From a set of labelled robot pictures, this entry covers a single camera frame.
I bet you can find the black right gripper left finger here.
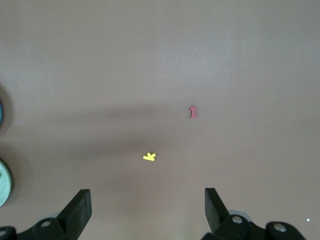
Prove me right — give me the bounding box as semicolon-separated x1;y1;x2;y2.
0;189;92;240

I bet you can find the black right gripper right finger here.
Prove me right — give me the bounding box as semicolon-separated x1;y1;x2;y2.
201;187;307;240

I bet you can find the yellow foam letter K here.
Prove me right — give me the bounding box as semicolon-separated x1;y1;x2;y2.
142;152;157;163

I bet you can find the pale green round plate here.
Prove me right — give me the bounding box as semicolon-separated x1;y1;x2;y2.
0;159;13;208

